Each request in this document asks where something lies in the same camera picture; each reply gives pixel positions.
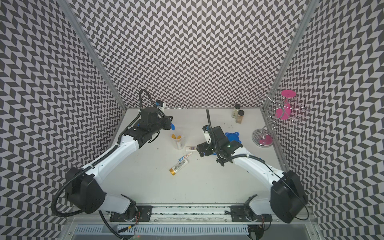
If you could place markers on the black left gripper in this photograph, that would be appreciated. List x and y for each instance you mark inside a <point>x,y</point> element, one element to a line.
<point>167,121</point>

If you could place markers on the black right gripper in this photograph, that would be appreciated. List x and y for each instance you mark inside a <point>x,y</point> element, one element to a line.
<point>205,146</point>

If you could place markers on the blue lid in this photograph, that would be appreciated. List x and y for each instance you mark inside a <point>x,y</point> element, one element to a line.
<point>233,137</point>

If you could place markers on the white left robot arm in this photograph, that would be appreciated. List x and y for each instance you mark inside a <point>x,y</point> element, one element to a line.
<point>82,191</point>

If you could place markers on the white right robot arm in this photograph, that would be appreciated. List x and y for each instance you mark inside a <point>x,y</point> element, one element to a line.
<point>286,197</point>

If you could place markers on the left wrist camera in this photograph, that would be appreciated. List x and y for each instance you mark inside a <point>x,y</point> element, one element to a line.
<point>161,105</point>

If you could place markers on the aluminium front rail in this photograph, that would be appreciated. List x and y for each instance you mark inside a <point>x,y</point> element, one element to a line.
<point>192,222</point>

